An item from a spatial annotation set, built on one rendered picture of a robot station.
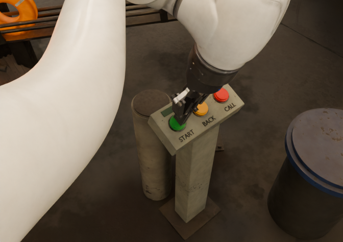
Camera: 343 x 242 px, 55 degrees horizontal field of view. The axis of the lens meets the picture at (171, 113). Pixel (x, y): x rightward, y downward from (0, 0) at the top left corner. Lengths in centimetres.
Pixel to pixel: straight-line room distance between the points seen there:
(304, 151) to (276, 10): 66
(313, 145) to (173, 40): 125
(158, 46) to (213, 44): 155
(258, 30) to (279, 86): 142
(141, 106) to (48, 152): 80
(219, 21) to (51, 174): 33
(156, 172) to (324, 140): 55
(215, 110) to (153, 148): 29
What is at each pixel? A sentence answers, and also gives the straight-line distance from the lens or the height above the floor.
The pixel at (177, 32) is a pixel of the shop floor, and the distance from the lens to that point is 213.
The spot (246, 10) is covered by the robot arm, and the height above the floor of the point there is 101.
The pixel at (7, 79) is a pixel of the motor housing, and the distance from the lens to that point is 118.
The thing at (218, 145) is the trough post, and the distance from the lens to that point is 150.
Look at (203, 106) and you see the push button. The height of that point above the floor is 61.
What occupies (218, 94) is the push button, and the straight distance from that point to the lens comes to 86.
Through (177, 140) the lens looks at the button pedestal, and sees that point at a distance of 79.
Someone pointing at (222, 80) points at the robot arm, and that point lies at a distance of 55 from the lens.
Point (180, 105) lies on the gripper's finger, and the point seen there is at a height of 77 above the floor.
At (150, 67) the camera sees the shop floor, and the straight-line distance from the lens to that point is 187.
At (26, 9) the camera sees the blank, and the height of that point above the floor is 71.
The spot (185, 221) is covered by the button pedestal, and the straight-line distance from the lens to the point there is 130.
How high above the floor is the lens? 122
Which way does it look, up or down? 49 degrees down
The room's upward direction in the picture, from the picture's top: straight up
